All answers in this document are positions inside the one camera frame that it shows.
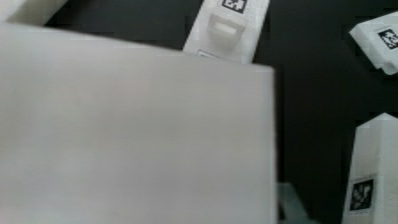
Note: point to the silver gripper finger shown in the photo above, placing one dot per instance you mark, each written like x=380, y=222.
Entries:
x=289, y=206

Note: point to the white cabinet body box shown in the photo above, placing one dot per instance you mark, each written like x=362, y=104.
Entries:
x=136, y=133

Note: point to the white door with knob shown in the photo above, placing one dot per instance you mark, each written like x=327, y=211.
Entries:
x=225, y=29

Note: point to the white cabinet top tray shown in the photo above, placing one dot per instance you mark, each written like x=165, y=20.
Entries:
x=371, y=189

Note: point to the small white cabinet door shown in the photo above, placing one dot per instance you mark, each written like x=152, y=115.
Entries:
x=375, y=36

